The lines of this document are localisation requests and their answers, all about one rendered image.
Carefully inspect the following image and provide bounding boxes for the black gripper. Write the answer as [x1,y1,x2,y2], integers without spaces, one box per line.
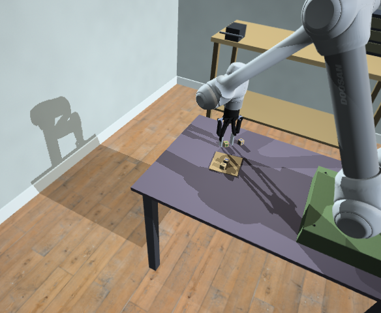
[217,107,243,147]

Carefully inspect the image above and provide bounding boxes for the tan flat mat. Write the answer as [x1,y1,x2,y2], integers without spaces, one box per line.
[209,151,243,177]

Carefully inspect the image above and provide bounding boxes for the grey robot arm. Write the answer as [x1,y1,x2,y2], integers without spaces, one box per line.
[196,0,381,239]

